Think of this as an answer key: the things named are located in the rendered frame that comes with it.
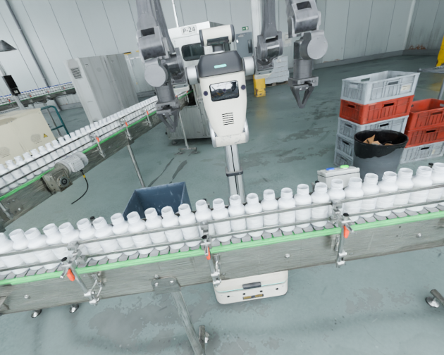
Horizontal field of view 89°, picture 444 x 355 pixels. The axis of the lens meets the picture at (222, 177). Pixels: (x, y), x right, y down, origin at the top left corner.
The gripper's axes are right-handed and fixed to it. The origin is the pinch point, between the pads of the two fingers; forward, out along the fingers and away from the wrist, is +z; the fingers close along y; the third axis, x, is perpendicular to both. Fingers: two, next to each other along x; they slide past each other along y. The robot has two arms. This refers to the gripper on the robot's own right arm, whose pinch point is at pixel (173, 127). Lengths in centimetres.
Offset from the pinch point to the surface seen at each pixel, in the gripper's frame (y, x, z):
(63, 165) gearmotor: -87, -103, 37
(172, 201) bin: -43, -20, 57
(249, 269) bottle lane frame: 19, 18, 54
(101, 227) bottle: 15.8, -29.7, 25.6
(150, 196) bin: -43, -32, 51
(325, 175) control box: 2, 55, 29
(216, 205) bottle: 16.3, 10.3, 24.0
